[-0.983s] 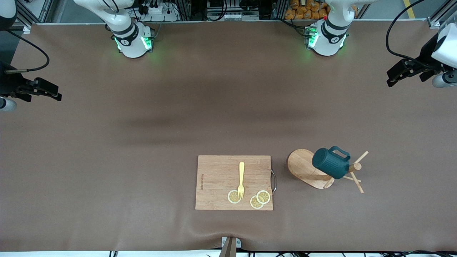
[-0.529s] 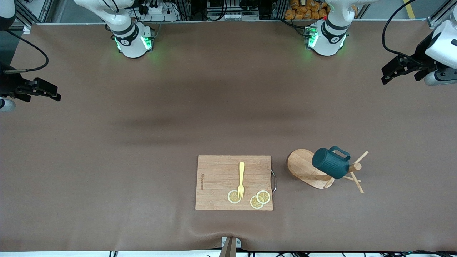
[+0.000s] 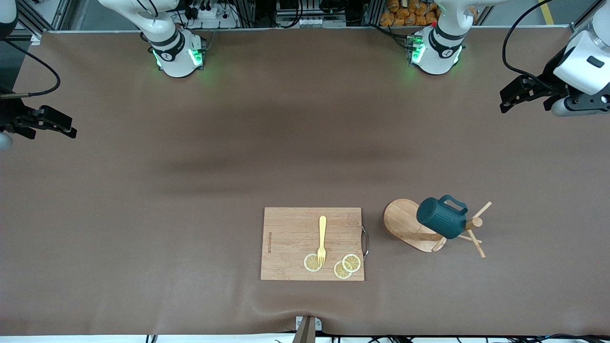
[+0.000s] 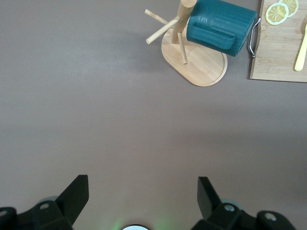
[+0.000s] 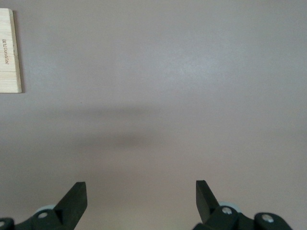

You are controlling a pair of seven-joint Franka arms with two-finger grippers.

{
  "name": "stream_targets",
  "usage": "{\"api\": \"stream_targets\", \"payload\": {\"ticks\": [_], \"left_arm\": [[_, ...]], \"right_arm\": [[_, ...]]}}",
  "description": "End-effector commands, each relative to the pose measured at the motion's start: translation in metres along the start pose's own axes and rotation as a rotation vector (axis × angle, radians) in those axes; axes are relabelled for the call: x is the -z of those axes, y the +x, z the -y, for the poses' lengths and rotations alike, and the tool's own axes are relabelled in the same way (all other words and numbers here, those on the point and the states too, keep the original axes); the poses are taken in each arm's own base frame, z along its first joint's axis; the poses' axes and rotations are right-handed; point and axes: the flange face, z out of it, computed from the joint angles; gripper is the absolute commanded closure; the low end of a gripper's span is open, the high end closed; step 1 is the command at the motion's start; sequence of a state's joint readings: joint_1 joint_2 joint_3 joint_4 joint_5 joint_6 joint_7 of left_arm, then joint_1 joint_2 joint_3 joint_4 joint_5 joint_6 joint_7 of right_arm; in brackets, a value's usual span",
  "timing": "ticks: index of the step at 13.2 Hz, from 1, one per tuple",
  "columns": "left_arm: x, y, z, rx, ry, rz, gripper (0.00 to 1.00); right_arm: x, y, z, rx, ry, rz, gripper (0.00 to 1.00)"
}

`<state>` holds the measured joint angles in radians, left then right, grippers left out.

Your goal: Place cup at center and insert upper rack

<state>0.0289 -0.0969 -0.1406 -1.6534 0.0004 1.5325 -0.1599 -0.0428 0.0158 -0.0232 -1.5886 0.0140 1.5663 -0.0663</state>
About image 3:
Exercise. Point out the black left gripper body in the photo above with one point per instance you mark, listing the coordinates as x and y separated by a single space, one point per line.
548 79

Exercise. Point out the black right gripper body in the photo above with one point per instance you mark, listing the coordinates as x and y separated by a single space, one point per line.
10 116

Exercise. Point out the dark teal cup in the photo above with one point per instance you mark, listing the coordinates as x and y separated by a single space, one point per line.
438 219

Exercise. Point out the wooden mug tree rack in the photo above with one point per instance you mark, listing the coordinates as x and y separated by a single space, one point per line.
402 224

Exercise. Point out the brown table mat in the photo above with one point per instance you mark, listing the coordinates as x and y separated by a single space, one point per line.
190 143

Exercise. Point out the pile of orange items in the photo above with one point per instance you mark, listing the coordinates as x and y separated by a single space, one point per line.
405 14

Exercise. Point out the white power strip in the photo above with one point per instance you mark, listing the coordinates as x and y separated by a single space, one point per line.
209 13

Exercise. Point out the lemon slice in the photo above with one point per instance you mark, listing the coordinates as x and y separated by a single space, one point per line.
340 272
310 264
352 263

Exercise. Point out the yellow plastic fork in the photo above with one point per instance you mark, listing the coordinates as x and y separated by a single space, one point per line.
322 228

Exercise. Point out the wooden cutting board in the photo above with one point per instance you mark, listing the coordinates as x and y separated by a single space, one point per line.
286 238

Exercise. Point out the aluminium frame profile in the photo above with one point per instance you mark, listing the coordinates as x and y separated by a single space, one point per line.
61 14
577 29

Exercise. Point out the grey metal mount bracket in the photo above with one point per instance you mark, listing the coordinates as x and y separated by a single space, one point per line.
307 331

